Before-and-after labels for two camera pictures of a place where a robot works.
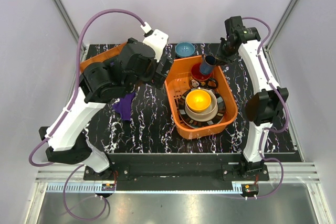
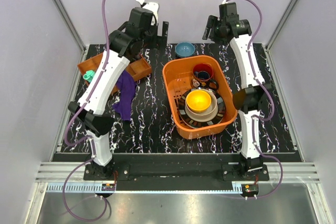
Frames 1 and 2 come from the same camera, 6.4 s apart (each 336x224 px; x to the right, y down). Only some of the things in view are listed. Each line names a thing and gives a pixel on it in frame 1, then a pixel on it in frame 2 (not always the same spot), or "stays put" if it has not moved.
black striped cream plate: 209,121 stays put
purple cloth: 124,106 stays put
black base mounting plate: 177,172 stays put
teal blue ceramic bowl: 184,49 stays put
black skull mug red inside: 200,81 stays put
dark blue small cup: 207,65 -> 202,75
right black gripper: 220,58 -> 211,24
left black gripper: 158,77 -> 158,42
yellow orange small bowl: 198,100 stays put
